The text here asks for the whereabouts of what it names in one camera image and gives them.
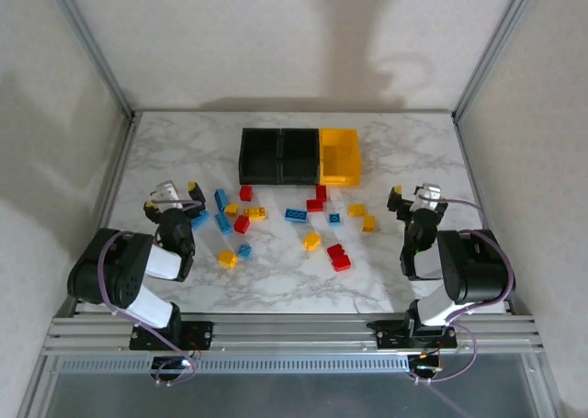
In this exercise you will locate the orange-yellow lego brick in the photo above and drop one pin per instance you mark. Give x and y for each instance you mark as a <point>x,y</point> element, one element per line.
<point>368,223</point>

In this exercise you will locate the long blue lego brick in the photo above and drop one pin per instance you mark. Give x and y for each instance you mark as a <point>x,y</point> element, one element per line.
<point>223,223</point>

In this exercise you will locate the long yellow lego brick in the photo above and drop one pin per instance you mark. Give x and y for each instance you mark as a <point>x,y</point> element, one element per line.
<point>254,213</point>

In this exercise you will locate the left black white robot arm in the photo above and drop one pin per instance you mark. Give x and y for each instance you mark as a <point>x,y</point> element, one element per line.
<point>115,271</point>

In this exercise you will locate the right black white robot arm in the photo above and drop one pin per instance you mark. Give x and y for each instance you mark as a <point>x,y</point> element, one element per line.
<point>482,271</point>

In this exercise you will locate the yellow plastic bin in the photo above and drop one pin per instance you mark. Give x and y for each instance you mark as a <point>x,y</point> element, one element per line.
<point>340,158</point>

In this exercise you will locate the black plastic bin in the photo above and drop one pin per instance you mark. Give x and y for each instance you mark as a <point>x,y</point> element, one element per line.
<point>259,154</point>
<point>299,154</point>

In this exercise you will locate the black connector board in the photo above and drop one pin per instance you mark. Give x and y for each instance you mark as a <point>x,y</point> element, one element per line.
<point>425,364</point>
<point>167,365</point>

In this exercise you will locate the grey glossy panel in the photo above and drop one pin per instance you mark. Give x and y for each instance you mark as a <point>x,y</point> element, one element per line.
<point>294,397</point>

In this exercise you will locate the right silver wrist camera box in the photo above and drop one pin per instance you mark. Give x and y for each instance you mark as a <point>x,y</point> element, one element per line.
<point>434,192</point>

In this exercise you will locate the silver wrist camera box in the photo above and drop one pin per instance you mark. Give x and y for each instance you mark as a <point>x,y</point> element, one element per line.
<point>434,192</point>
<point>165,193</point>

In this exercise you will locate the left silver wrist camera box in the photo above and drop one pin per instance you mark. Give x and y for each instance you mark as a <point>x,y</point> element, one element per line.
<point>165,193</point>

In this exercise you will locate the aluminium table side rail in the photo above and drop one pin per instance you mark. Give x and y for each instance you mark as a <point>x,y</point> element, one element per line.
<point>467,161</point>
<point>120,161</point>

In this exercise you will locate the wide aluminium mounting rail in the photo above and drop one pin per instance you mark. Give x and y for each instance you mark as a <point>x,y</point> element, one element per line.
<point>294,335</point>

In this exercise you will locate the aluminium frame post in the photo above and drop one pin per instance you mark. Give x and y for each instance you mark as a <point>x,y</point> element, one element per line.
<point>494,46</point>
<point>91,46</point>

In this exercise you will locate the short aluminium frame leg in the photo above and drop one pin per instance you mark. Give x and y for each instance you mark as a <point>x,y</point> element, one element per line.
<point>34,390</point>
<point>546,390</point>

